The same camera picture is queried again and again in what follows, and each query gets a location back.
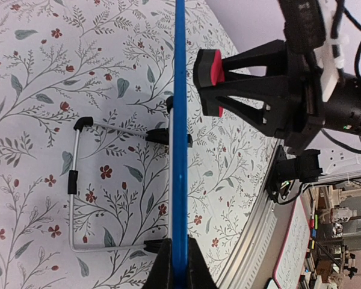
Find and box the small blue-framed whiteboard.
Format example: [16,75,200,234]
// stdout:
[172,1,188,288]

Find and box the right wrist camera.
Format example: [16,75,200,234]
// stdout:
[279,1,348,102]

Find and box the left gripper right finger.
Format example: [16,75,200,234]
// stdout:
[187,237,218,289]

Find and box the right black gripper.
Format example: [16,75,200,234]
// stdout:
[202,40,322,155]

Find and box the front aluminium rail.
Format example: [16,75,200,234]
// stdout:
[216,141,292,289]

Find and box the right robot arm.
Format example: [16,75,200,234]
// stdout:
[193,1,361,205]

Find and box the red whiteboard eraser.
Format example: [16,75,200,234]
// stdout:
[193,49,225,117]

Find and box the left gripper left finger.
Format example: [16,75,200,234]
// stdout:
[144,238,174,289]

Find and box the background whiteboard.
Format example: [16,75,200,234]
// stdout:
[265,198,310,289]

